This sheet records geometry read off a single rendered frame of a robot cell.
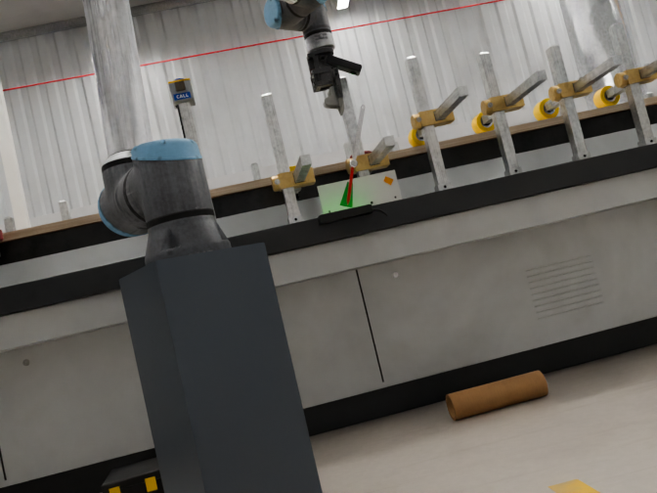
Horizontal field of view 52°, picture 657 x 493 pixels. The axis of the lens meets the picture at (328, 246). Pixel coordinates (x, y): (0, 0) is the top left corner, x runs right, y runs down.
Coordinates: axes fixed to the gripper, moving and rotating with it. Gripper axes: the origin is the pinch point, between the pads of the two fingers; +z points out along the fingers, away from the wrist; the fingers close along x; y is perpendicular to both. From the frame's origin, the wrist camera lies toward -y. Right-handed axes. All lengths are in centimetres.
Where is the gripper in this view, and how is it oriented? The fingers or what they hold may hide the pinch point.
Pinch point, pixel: (342, 111)
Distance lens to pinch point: 217.1
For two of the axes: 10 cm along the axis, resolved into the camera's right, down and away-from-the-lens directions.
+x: 1.2, -1.0, -9.9
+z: 2.3, 9.7, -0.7
